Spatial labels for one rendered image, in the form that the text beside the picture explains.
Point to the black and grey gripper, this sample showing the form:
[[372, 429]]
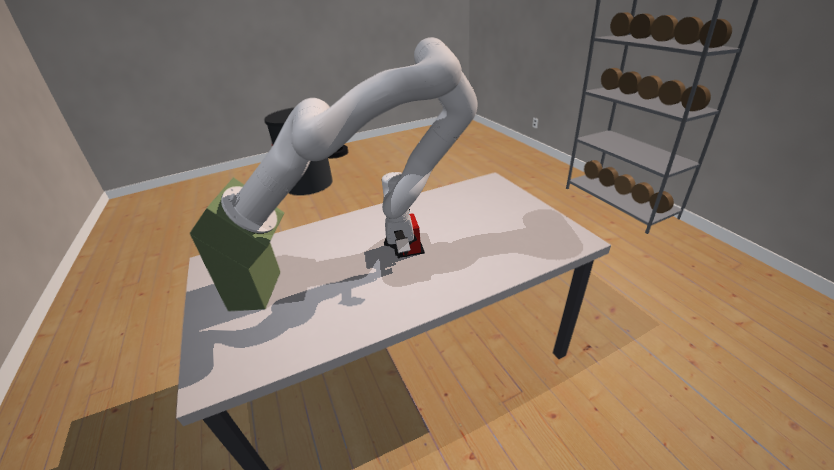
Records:
[[405, 226]]

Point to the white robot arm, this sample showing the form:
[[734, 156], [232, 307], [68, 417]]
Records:
[[315, 138]]

